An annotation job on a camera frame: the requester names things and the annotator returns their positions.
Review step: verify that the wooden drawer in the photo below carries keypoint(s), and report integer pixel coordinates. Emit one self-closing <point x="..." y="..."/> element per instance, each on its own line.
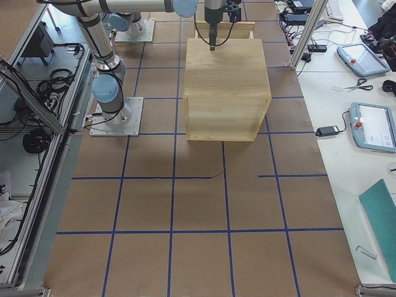
<point x="240" y="29"/>

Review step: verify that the wooden drawer cabinet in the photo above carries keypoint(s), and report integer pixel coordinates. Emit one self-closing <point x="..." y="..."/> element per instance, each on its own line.
<point x="226" y="91"/>

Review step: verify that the white keyboard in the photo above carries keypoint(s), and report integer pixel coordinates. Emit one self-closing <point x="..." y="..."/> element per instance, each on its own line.
<point x="333" y="11"/>

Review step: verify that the far teach pendant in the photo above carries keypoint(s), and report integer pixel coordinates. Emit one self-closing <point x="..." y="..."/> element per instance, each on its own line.
<point x="362" y="60"/>

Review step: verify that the teach pendant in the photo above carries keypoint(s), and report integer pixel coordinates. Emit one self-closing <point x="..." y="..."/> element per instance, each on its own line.
<point x="373" y="127"/>
<point x="362" y="60"/>

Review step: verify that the black scissors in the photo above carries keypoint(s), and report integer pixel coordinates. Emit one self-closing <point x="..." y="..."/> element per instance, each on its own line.
<point x="359" y="85"/>

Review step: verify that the black power adapter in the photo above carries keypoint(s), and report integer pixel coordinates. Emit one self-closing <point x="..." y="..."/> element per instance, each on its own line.
<point x="327" y="131"/>

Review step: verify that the black box on shelf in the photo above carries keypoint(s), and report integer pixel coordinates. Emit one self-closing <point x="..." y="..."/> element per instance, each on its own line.
<point x="39" y="46"/>

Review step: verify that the near teach pendant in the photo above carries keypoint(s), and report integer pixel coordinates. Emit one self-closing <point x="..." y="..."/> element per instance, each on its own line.
<point x="373" y="127"/>

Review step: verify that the green folder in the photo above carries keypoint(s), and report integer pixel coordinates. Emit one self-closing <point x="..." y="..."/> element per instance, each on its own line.
<point x="380" y="210"/>

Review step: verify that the allen key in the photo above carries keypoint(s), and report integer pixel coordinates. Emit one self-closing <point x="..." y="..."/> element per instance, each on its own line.
<point x="367" y="253"/>

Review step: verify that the aluminium frame post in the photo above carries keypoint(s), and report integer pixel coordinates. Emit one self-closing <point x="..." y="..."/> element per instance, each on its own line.
<point x="309" y="27"/>

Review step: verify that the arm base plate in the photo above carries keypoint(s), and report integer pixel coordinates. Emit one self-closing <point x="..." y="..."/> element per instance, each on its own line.
<point x="138" y="32"/>
<point x="126" y="123"/>

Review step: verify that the aluminium frame rail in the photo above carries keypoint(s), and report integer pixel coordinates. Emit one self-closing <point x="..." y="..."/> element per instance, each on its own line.
<point x="30" y="97"/>

